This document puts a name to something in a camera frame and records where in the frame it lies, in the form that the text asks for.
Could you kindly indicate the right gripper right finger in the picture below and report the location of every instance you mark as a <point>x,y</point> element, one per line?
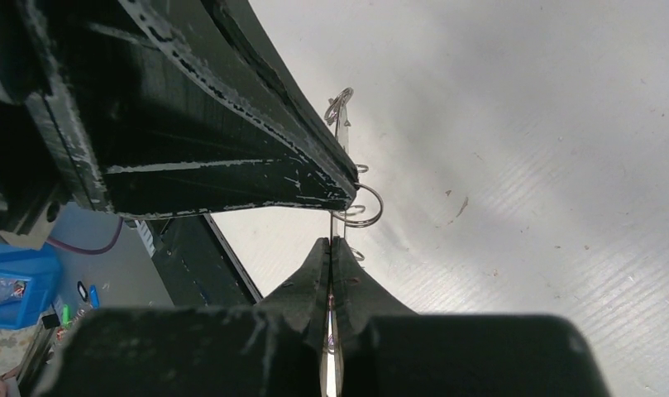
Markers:
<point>356,298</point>

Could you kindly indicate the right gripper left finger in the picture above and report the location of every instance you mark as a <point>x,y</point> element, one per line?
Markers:
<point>302,299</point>

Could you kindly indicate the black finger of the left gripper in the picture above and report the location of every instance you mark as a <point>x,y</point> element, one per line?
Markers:
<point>166,109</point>

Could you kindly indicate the blue storage bin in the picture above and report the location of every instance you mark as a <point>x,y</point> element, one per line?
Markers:
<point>28,282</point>

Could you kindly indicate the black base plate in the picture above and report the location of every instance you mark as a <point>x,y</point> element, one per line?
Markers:
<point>198,266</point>

